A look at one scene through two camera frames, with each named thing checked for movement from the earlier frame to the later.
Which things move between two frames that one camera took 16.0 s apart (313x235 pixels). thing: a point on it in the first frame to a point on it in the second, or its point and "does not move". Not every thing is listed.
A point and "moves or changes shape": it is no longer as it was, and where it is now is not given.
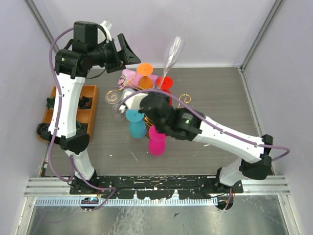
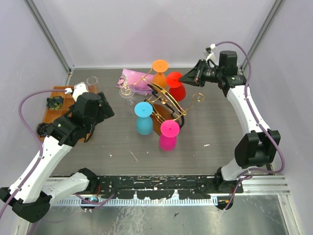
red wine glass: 165,83 to 177,90
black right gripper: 166,97 to 194,76
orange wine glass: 145,70 to 160,66
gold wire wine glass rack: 115,96 moves or changes shape
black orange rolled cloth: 42,129 does not move
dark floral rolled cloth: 50,103 does not move
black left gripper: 126,55 to 108,111
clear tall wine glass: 172,56 to 92,84
